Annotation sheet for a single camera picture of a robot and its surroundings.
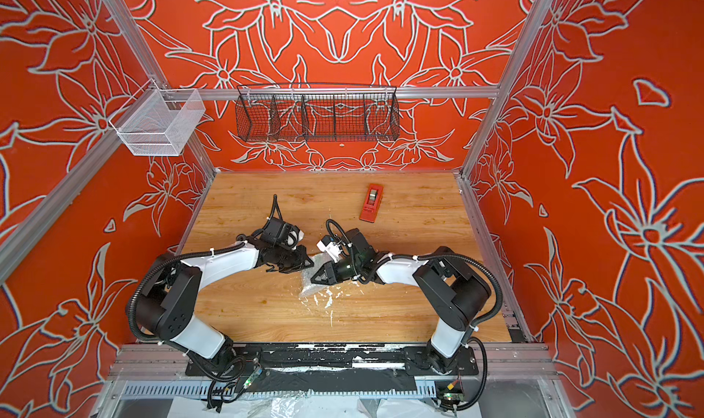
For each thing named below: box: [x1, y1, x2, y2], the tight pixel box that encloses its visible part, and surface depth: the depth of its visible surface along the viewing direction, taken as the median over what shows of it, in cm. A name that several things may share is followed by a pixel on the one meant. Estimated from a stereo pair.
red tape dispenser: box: [359, 183, 385, 223], surface depth 105 cm
